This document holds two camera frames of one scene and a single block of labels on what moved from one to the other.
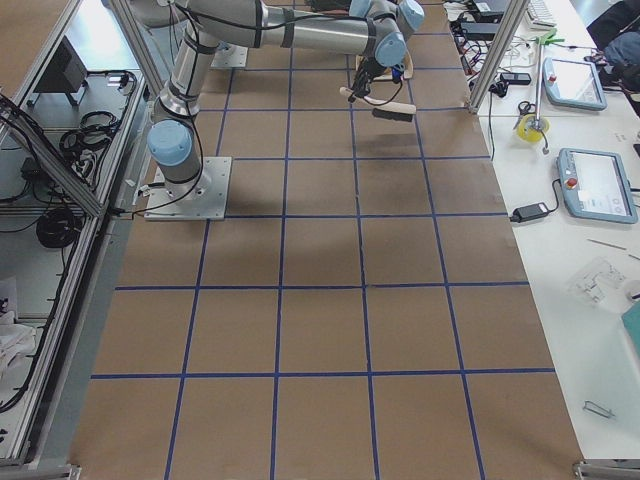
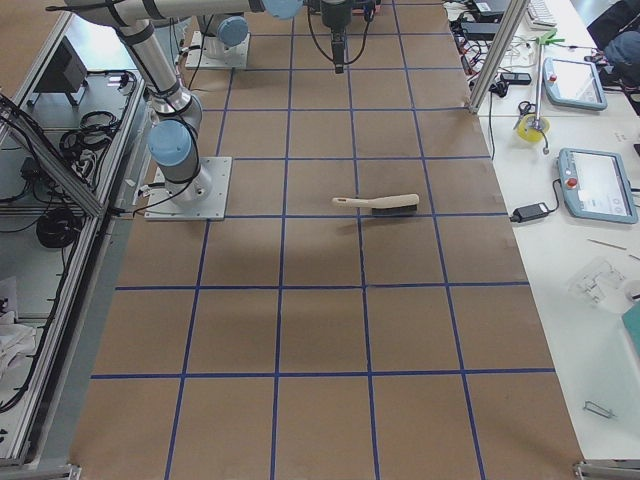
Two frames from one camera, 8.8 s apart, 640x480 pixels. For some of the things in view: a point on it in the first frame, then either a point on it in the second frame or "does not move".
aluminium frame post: [514, 17] does not move
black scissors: [525, 107] does not move
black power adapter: [529, 212] does not move
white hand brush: [389, 110] to [399, 205]
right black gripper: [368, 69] to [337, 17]
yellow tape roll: [527, 130] does not move
